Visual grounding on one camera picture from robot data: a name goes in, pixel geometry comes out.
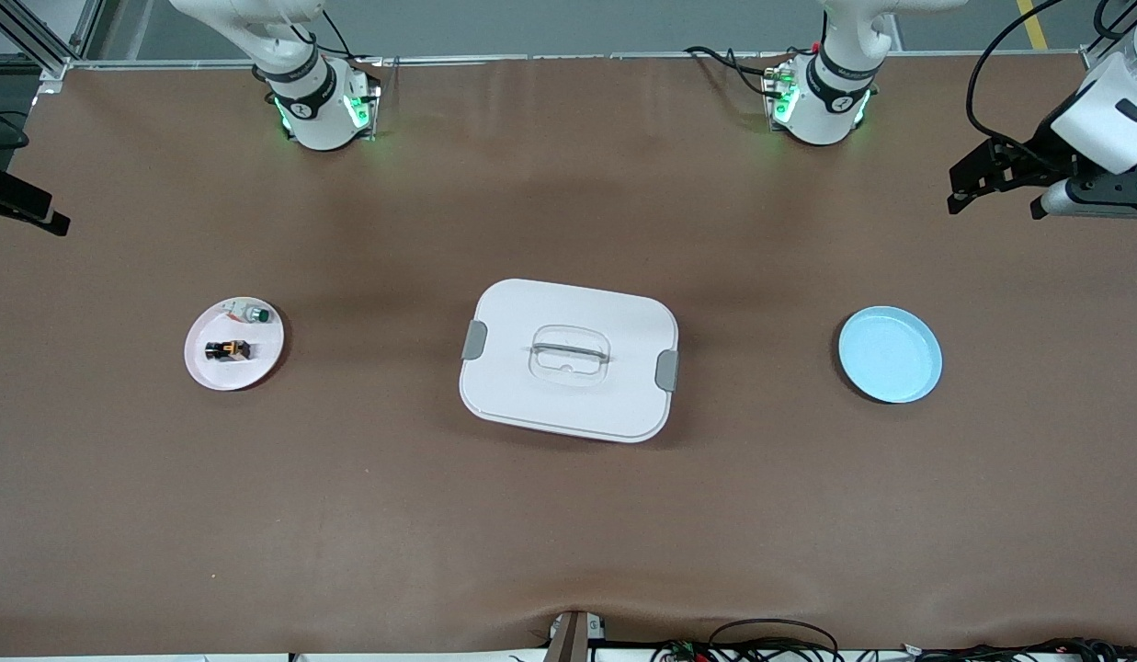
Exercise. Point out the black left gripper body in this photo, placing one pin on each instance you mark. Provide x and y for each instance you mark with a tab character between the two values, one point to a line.
1030	156

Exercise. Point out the orange and black switch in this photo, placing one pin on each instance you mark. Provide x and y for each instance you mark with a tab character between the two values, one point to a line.
228	350

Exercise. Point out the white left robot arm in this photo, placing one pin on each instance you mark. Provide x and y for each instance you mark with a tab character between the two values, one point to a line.
830	101

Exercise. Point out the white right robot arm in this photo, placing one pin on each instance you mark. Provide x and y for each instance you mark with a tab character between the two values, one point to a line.
315	110

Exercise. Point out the light blue round plate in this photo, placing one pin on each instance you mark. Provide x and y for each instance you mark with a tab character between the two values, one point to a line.
890	359

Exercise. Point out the pink round plate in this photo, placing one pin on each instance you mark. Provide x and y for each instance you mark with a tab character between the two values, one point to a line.
246	377

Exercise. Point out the grey box latch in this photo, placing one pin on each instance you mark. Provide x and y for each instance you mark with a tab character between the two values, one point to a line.
474	340

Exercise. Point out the white lidded storage box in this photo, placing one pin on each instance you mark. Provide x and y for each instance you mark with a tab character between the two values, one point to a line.
568	414

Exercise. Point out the brown table mat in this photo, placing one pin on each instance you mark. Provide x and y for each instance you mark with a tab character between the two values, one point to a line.
568	533

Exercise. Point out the green terminal connector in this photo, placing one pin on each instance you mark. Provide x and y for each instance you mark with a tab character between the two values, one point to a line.
683	653

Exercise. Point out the aluminium frame profile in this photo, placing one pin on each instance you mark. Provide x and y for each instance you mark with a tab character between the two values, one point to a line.
35	39
1092	57

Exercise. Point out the green capped white switch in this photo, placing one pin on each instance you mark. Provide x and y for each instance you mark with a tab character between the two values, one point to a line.
258	314

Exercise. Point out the aluminium camera stand profile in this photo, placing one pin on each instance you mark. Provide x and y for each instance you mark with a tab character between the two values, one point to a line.
573	639

